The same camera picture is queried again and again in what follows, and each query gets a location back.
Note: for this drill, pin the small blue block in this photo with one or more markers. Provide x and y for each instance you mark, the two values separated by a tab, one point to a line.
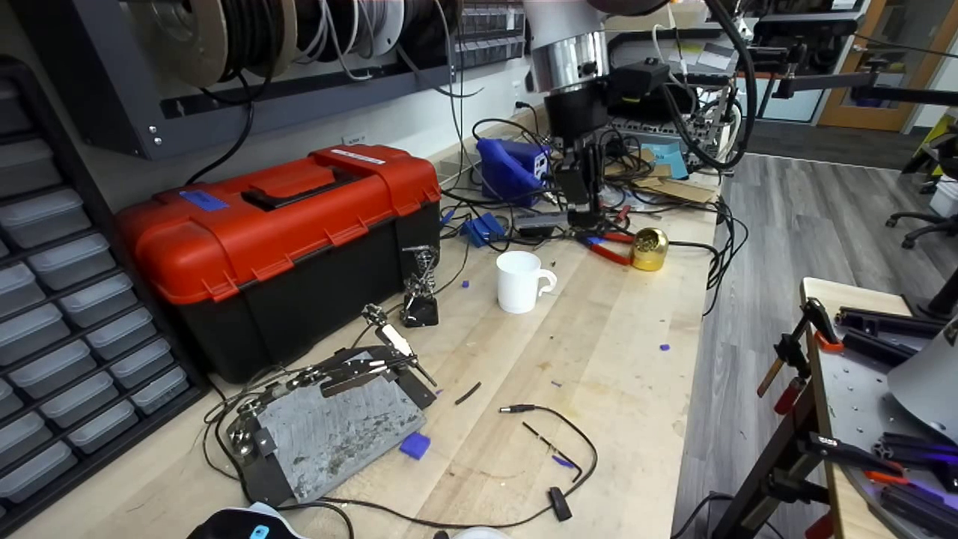
417	446

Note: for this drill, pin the blue soldering station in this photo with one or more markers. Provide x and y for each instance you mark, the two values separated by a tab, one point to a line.
510	170

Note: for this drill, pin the gold metal dome bell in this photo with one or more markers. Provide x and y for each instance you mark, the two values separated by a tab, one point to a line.
651	249

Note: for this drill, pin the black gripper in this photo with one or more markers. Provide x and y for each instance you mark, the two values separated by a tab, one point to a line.
579	124

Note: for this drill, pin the small black helping-hand stand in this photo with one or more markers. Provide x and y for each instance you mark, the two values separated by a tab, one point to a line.
420	290

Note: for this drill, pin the dark office chair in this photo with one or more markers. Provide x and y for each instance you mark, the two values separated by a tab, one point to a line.
923	230

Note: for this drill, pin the thin black blue-tipped probe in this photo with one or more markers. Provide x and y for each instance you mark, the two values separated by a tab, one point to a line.
545	446

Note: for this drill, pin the orange black bar clamp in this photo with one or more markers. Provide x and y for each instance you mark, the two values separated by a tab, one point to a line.
798	345

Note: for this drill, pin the tiny blue plastic piece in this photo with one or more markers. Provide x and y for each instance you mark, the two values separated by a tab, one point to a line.
661	350

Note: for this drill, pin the wooden framed door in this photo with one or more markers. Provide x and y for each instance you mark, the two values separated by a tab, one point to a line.
887	71

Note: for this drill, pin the blue flat plastic part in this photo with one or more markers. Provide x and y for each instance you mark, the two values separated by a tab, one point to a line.
486	231

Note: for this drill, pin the white mug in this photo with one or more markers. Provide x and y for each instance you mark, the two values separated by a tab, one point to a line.
519	284

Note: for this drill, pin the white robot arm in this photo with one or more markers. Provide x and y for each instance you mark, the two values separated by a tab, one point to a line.
563	40

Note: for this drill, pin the red black toolbox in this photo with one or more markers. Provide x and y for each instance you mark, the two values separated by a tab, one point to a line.
278	240

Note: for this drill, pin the light wooden cart table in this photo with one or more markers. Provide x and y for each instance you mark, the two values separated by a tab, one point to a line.
848	399

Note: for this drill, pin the grey parts drawer cabinet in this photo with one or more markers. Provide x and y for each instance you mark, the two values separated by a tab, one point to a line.
78	339

